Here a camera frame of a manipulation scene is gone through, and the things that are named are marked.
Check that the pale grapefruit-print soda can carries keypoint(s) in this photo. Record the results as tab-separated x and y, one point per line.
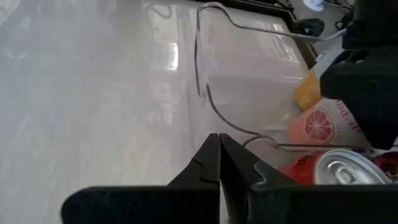
317	124

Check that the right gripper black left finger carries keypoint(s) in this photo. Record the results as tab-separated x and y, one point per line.
155	205

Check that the red Coca-Cola Zero can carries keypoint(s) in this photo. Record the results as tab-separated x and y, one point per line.
348	168

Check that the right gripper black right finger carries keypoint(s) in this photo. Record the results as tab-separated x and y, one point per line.
280	205

